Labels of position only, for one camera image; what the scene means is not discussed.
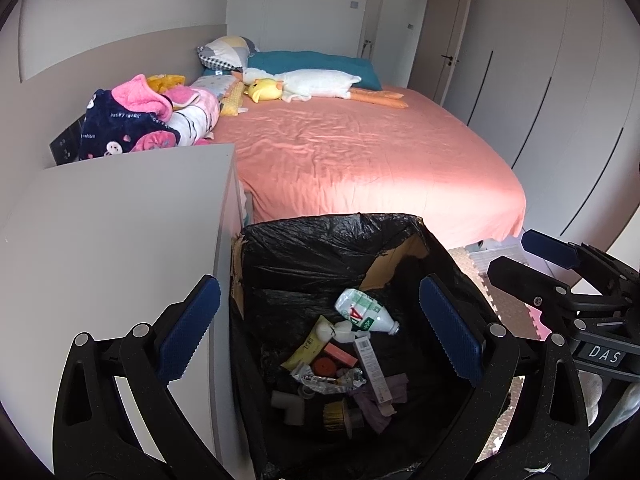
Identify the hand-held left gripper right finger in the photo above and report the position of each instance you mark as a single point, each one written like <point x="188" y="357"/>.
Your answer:
<point x="450" y="330"/>

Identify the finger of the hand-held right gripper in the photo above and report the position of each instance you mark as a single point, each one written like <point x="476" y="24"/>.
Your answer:
<point x="550" y="249"/>
<point x="525" y="282"/>

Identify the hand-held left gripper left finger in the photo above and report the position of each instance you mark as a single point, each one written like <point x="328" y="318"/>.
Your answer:
<point x="187" y="330"/>

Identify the long white carton box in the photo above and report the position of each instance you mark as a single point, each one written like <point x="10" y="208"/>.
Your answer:
<point x="372" y="370"/>

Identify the white milk bottle green label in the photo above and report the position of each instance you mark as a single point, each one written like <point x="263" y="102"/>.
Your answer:
<point x="360" y="307"/>

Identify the purple plastic bag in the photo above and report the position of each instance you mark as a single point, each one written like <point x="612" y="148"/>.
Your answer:
<point x="375" y="412"/>

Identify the white tissue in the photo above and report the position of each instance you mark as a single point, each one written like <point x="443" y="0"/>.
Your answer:
<point x="337" y="332"/>

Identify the salmon pink carton box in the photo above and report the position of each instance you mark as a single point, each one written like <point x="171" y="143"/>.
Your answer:
<point x="340" y="356"/>

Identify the silver foil wrapper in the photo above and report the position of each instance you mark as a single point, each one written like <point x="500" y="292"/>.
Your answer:
<point x="347" y="380"/>

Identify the yellow snack packet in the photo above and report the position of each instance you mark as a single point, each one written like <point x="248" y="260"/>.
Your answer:
<point x="307" y="345"/>

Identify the mint foil wrapper red label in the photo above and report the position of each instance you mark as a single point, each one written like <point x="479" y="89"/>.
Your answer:
<point x="307" y="377"/>

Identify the grey pipe elbow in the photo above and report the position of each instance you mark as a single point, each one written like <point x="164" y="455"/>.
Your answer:
<point x="292" y="407"/>

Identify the red ribbed bottle cap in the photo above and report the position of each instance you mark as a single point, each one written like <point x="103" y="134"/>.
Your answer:
<point x="322" y="366"/>

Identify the black trash bag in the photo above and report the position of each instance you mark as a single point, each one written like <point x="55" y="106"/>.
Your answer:
<point x="310" y="260"/>

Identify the pastel foam floor mat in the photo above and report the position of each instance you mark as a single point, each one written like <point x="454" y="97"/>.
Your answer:
<point x="510" y="305"/>

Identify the white wardrobe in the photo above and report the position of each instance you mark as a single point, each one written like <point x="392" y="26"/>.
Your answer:
<point x="550" y="85"/>

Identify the bed with pink sheet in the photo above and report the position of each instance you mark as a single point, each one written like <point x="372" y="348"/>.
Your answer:
<point x="375" y="160"/>

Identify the white pink striped blanket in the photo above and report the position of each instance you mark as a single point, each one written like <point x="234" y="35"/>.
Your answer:
<point x="195" y="120"/>

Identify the navy printed blanket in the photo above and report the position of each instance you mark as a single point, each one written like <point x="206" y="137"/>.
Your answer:
<point x="110" y="120"/>

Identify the corn plush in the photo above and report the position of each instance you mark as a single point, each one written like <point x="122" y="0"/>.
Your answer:
<point x="232" y="100"/>

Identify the pink fleece blanket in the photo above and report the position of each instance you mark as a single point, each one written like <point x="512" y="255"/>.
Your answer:
<point x="135" y="97"/>

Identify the pale printed pillow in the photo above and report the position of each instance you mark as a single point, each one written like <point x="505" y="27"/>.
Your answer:
<point x="212" y="85"/>

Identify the yellow fleece cloth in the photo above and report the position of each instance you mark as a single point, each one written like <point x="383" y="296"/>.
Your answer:
<point x="165" y="82"/>

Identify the white room door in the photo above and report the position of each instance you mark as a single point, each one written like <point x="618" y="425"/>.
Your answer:
<point x="452" y="20"/>

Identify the yellow duck plush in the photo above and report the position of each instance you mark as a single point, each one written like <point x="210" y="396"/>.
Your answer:
<point x="262" y="91"/>

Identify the white goose plush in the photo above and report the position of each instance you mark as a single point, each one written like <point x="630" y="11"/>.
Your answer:
<point x="315" y="82"/>

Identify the checked patchwork pillow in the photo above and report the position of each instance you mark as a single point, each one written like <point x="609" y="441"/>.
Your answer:
<point x="225" y="52"/>

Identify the white closet doors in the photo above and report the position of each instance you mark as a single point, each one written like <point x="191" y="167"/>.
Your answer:
<point x="395" y="10"/>

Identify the teal pillow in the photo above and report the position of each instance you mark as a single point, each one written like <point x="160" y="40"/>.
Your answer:
<point x="320" y="62"/>

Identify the black switch panel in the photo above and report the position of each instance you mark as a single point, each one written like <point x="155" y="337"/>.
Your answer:
<point x="67" y="142"/>

